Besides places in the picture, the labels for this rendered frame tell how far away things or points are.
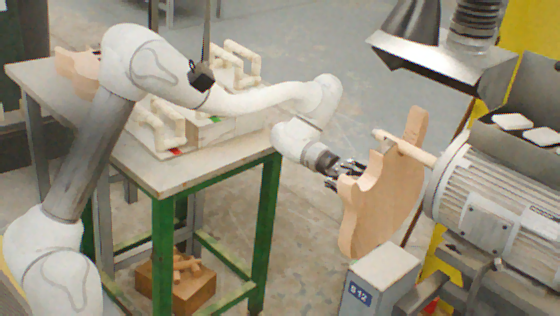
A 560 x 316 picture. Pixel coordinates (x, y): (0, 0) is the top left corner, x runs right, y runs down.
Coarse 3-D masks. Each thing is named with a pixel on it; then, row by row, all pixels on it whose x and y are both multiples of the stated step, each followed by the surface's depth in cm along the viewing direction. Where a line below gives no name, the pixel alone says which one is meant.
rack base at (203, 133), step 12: (156, 96) 209; (180, 108) 203; (168, 120) 208; (192, 120) 197; (204, 120) 198; (228, 120) 201; (192, 132) 197; (204, 132) 196; (216, 132) 200; (228, 132) 204; (204, 144) 199
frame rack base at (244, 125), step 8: (216, 72) 214; (224, 72) 215; (232, 72) 215; (216, 80) 208; (224, 80) 209; (232, 80) 209; (224, 88) 203; (232, 88) 204; (256, 88) 206; (256, 112) 209; (264, 112) 212; (240, 120) 206; (248, 120) 208; (256, 120) 211; (264, 120) 214; (240, 128) 208; (248, 128) 210; (256, 128) 213
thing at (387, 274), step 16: (368, 256) 131; (384, 256) 131; (400, 256) 132; (352, 272) 126; (368, 272) 126; (384, 272) 127; (400, 272) 127; (416, 272) 132; (352, 288) 128; (368, 288) 124; (384, 288) 122; (400, 288) 129; (352, 304) 129; (368, 304) 125; (384, 304) 126
